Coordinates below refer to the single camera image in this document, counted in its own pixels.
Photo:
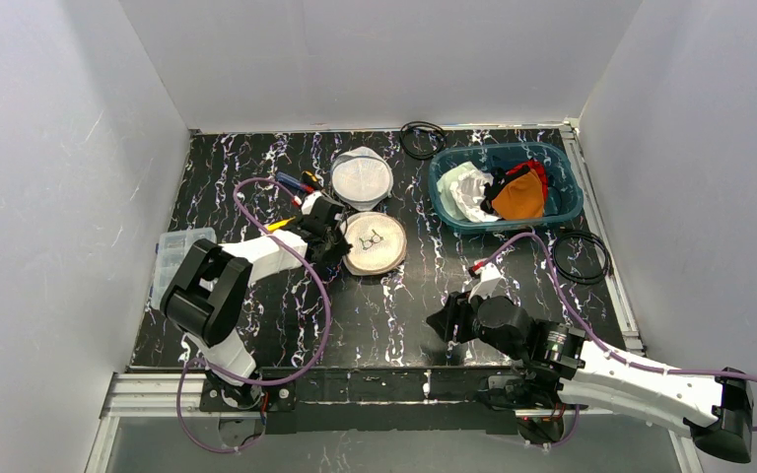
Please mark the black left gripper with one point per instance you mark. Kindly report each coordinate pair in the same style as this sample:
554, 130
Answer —
330, 238

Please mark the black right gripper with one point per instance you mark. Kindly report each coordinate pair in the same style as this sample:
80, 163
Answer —
452, 318

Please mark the white mesh bag tan trim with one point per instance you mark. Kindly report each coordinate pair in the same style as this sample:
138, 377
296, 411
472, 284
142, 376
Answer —
378, 244

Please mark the white mesh bag blue trim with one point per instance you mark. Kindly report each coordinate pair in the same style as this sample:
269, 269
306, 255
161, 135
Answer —
361, 178

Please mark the white bra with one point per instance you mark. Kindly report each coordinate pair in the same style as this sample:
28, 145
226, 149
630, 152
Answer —
462, 192

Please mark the orange bra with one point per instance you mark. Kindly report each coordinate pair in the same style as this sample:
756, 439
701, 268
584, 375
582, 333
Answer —
520, 199

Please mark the red garment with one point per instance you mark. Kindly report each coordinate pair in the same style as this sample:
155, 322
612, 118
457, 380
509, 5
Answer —
535, 166

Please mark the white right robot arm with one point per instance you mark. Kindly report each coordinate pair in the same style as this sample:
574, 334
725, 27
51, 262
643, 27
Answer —
558, 366

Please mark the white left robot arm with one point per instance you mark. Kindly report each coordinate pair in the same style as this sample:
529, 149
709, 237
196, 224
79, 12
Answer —
207, 292

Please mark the clear plastic screw box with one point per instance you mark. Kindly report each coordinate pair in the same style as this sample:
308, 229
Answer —
172, 247

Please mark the teal plastic bin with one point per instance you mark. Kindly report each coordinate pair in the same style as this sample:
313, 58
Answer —
565, 198

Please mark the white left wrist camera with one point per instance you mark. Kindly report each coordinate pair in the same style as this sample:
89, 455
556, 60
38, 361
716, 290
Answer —
309, 201

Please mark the yellow handled screwdriver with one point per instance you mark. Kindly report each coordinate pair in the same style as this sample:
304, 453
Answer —
283, 225

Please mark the blue handled screwdriver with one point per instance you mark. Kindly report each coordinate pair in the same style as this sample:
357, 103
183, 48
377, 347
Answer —
289, 180

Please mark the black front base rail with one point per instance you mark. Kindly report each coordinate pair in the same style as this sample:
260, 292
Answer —
378, 391

